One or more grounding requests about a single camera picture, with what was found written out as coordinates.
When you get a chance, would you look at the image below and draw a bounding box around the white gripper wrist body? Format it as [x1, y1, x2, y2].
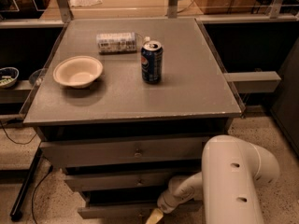
[157, 188, 193, 214]

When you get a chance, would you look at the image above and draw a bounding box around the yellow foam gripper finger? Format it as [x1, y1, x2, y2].
[145, 208, 164, 224]

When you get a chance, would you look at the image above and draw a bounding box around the grey bottom drawer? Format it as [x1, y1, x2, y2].
[77, 189, 204, 220]

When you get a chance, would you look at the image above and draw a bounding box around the grey drawer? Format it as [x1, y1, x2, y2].
[40, 137, 208, 168]
[77, 189, 204, 220]
[64, 170, 195, 191]

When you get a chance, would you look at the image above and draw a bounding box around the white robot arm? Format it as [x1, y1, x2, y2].
[146, 135, 280, 224]

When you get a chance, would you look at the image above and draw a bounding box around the grey middle drawer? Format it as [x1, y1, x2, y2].
[64, 170, 195, 191]

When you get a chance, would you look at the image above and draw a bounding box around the grey top drawer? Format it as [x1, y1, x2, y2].
[40, 137, 208, 168]

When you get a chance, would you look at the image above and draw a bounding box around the grey drawer cabinet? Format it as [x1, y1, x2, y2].
[20, 16, 247, 220]

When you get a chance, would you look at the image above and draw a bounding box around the grey side shelf beam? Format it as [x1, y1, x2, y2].
[224, 71, 281, 93]

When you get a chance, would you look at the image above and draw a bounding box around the blue pepsi can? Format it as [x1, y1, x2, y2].
[141, 40, 163, 83]

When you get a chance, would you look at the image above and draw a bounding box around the black metal floor bar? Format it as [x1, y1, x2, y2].
[10, 148, 42, 222]

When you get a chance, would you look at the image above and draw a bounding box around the clear plastic water bottle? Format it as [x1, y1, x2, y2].
[96, 32, 150, 54]

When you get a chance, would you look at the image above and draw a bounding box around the white paper bowl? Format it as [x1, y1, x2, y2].
[53, 56, 104, 89]

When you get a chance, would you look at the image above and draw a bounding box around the dark round dish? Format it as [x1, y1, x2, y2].
[29, 68, 47, 86]

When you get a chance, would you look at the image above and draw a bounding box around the small blue patterned bowl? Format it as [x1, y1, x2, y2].
[0, 67, 19, 89]

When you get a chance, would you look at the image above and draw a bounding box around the black floor cable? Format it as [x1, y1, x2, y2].
[0, 113, 54, 224]

